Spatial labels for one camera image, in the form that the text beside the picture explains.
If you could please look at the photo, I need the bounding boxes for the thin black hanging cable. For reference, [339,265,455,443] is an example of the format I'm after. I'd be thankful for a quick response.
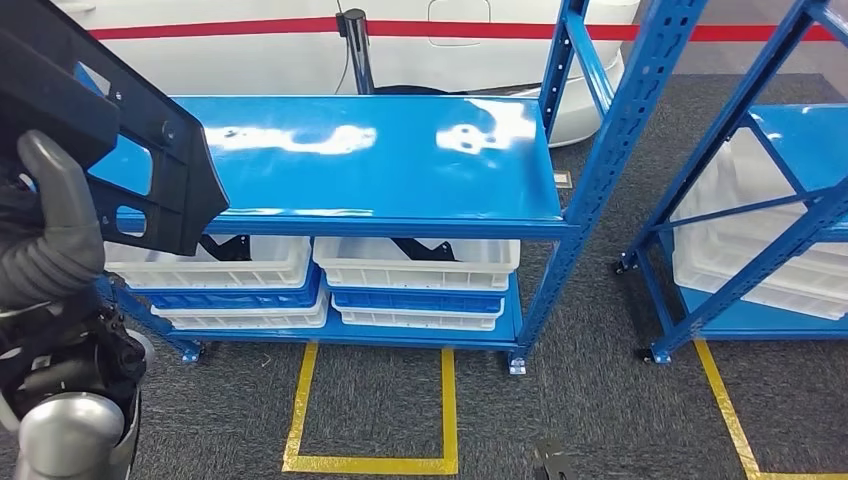
[333,0,353,96]

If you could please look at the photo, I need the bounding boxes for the blue metal shelf rack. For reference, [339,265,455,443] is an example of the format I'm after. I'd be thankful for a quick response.
[86,0,714,376]
[612,0,848,366]

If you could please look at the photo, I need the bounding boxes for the black robot foot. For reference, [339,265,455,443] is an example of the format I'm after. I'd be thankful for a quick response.
[532,437,578,480]

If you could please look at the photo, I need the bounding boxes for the red barrier belt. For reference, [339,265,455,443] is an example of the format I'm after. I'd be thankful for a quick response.
[87,17,840,43]

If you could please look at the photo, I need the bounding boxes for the black plastic plate frame part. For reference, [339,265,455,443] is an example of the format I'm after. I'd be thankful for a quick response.
[0,0,231,258]

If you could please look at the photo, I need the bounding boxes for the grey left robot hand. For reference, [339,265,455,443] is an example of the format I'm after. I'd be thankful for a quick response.
[16,129,106,252]

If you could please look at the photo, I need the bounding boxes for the black stanchion post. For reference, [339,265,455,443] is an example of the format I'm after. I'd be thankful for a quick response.
[335,8,376,96]

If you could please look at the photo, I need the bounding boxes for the black bracket part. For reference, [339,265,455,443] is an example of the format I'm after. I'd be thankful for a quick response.
[197,233,254,264]
[388,237,459,264]

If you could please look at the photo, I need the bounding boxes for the blue plastic bin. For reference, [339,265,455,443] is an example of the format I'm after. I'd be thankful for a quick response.
[325,274,509,315]
[135,264,325,311]

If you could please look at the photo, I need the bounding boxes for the white car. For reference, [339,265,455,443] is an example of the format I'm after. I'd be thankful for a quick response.
[52,0,641,149]

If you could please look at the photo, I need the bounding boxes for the white plastic bin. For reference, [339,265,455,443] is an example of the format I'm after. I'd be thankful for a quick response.
[674,129,848,286]
[331,295,507,333]
[150,287,331,332]
[670,258,848,323]
[312,237,523,293]
[103,234,313,291]

